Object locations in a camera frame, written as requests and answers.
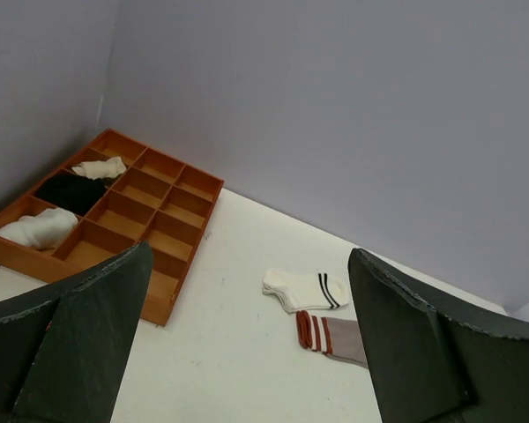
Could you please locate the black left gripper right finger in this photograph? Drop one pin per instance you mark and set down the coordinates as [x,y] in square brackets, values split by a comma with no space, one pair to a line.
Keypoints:
[434,357]

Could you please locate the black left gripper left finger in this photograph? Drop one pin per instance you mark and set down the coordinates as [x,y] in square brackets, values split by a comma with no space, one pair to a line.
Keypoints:
[64,346]

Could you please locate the grey sock with red cuff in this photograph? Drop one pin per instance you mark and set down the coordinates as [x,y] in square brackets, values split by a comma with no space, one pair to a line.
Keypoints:
[337,339]

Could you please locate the white rolled sock in tray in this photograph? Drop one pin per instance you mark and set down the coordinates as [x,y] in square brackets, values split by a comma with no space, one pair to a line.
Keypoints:
[45,230]

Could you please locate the white sock with black stripes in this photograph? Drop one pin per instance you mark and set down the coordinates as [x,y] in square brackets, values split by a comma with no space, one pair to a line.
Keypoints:
[318,291]

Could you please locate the black rolled sock in tray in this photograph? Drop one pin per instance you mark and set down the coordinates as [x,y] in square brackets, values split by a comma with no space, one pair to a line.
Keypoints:
[71,192]

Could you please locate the orange wooden compartment tray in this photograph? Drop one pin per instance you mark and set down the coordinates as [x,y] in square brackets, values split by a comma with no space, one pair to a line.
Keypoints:
[159,199]

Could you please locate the cream rolled sock in tray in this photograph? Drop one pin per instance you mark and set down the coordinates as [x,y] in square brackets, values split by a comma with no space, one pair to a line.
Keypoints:
[100,169]

